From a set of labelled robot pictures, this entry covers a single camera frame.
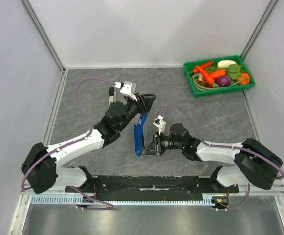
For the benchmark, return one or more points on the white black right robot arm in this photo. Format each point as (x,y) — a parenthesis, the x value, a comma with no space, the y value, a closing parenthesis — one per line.
(249,162)

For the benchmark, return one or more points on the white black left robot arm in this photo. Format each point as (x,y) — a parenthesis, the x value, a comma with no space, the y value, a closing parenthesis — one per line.
(44,168)

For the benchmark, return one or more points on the brown toy mushroom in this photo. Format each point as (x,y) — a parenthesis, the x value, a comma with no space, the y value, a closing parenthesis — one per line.
(201,80)

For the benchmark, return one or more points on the white toy radish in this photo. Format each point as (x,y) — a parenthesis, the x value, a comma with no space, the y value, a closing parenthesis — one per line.
(224,64)

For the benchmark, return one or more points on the beige and black stapler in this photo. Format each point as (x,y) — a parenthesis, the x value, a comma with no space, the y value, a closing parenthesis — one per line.
(112,95)

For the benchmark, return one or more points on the blue and black stapler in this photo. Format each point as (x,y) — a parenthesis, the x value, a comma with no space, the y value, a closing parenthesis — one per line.
(139,135)

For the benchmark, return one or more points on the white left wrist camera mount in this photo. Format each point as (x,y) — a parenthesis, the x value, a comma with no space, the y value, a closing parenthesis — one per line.
(127,89)

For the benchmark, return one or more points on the aluminium frame rail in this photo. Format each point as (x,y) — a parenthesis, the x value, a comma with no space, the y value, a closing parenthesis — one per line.
(42,33)

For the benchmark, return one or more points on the orange toy carrot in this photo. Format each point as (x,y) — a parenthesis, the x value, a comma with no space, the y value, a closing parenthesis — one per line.
(217,74)
(208,78)
(203,66)

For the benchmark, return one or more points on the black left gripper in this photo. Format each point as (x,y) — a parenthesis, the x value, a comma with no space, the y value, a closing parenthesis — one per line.
(144,102)

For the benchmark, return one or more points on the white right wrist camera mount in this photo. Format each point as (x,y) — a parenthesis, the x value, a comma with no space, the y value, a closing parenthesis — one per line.
(160,124)

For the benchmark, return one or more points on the small orange toy pumpkin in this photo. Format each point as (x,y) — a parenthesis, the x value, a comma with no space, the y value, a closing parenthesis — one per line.
(244,79)

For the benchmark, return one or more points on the green toy leafy vegetable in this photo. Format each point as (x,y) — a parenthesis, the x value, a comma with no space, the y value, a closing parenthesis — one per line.
(235,71)

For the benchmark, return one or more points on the green plastic basket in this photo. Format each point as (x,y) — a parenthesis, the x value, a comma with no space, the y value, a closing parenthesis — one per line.
(188,66)

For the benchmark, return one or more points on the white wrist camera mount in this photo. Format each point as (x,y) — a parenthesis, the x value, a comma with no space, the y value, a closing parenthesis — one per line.
(127,89)
(160,124)

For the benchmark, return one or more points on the green toy long beans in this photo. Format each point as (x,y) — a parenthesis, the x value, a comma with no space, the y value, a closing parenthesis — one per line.
(212,87)

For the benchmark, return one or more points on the purple toy onion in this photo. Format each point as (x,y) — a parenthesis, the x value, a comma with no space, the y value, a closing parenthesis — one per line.
(223,81)

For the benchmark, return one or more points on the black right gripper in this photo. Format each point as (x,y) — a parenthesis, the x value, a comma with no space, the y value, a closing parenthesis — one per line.
(154,148)

